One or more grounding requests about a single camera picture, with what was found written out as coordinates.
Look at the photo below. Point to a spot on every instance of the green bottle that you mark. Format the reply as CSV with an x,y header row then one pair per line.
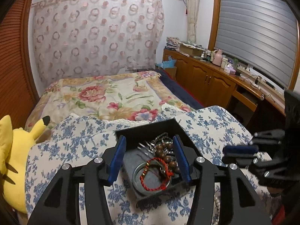
x,y
235,63

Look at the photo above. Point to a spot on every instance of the pink tissue box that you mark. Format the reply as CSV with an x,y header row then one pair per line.
x,y
229,69

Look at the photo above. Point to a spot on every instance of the pink thermos jug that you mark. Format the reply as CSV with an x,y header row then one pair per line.
x,y
217,58

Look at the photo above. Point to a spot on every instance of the white power strip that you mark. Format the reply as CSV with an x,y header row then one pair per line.
x,y
243,68

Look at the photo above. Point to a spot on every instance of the black jewelry box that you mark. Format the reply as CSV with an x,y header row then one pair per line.
x,y
152,127

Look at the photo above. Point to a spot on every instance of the yellow plush toy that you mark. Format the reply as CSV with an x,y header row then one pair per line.
x,y
14,159

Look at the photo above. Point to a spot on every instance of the blue floral tablecloth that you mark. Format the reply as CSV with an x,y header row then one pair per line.
x,y
77,131

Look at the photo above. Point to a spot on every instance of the wooden sideboard cabinet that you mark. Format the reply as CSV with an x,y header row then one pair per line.
x,y
206,79

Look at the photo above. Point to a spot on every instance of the white jar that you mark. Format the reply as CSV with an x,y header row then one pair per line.
x,y
224,63

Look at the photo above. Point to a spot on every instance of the grey window blind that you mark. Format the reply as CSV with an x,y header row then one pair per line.
x,y
255,32

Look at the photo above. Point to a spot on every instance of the circle print curtain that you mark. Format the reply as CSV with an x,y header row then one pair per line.
x,y
98,35

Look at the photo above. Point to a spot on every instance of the cream window curtain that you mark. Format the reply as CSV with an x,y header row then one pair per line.
x,y
192,11

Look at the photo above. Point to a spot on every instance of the cardboard box with blue bag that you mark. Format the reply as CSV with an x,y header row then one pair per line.
x,y
167,64

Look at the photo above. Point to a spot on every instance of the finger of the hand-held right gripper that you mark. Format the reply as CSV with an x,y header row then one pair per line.
x,y
239,149
236,160

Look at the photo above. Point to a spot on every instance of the dark blue bed sheet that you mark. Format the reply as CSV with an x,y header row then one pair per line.
x,y
178,89

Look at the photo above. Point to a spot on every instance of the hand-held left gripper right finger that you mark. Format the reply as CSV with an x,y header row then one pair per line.
x,y
182,160

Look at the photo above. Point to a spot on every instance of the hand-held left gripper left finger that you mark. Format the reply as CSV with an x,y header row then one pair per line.
x,y
116,160

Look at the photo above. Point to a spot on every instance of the floral bedspread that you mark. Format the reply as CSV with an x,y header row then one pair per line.
x,y
100,98

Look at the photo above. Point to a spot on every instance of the jade bangle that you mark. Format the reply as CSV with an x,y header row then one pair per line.
x,y
134,176

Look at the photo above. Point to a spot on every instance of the floral fabric pile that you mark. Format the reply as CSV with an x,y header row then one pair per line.
x,y
172,43

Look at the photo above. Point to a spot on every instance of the wooden louvred wardrobe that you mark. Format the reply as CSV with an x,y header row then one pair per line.
x,y
11,63

